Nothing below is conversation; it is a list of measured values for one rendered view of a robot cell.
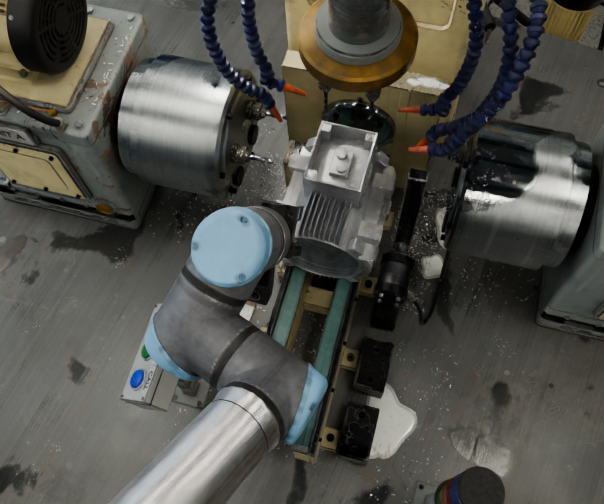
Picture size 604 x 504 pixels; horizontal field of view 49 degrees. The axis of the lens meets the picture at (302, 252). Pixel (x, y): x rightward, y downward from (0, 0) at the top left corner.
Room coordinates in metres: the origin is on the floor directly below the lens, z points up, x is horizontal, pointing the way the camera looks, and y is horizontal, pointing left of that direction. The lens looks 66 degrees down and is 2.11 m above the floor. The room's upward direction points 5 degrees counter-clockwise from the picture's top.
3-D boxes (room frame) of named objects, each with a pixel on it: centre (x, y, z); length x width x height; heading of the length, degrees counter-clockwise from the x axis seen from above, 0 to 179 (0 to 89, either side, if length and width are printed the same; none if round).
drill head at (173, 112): (0.78, 0.23, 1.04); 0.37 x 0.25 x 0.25; 70
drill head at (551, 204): (0.54, -0.41, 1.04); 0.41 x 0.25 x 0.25; 70
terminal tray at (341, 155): (0.60, -0.08, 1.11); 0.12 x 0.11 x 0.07; 159
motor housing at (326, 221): (0.57, -0.07, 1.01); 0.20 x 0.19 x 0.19; 159
